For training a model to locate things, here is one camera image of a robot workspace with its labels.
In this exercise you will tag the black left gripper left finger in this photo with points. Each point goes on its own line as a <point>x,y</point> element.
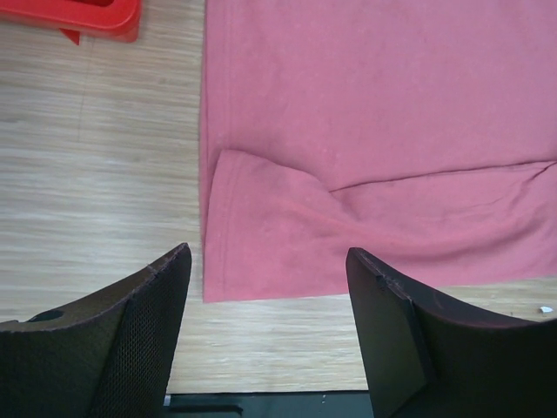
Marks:
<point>108,354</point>

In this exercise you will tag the red plastic bin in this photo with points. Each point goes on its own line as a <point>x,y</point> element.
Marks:
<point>116,20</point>

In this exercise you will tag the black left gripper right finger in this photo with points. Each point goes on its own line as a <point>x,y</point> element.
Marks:
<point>428,354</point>

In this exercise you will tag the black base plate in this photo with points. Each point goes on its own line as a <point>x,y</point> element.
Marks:
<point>313,404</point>

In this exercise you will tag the dusty rose t-shirt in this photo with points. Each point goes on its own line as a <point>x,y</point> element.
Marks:
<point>421,131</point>

